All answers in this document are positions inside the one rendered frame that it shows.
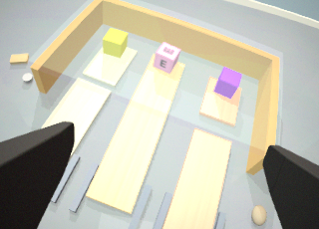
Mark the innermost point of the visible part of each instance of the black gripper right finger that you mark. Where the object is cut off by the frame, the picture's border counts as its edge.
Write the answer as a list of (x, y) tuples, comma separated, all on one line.
[(293, 183)]

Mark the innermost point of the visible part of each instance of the small tan flat block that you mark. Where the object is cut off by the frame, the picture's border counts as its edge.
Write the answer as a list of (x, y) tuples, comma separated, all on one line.
[(18, 59)]

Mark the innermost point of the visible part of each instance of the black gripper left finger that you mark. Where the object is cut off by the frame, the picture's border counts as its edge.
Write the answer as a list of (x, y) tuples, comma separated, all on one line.
[(31, 167)]

